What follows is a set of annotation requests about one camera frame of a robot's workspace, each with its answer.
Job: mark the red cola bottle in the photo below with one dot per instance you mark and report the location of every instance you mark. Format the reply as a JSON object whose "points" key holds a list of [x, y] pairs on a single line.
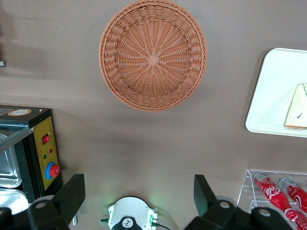
{"points": [[296, 194], [271, 192]]}

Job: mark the steel pan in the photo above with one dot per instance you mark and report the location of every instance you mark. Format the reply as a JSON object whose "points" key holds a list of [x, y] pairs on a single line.
{"points": [[12, 200], [9, 163]]}

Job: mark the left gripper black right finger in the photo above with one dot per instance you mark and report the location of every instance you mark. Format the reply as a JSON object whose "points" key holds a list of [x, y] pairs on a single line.
{"points": [[227, 218]]}

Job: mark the black food warmer appliance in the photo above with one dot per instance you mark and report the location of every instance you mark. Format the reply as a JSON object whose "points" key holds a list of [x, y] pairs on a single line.
{"points": [[45, 148]]}

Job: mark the round brown wicker basket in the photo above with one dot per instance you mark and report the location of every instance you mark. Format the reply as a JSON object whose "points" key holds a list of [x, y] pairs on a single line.
{"points": [[153, 60]]}

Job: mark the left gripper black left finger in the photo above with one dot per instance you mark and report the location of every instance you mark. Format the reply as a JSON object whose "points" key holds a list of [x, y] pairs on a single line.
{"points": [[48, 215]]}

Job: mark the clear acrylic bottle rack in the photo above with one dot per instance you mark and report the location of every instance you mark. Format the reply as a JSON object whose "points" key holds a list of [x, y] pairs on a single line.
{"points": [[247, 189]]}

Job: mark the beige rectangular tray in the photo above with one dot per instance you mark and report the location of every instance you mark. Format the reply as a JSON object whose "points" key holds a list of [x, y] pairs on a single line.
{"points": [[271, 95]]}

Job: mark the metal snack tray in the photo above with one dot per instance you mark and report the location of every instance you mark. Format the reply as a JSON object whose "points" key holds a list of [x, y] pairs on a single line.
{"points": [[2, 64]]}

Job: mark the triangular sandwich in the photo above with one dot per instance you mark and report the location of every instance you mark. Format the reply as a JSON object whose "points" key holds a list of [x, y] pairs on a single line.
{"points": [[298, 110]]}

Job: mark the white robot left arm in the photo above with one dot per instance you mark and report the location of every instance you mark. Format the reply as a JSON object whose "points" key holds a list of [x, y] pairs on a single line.
{"points": [[129, 210]]}

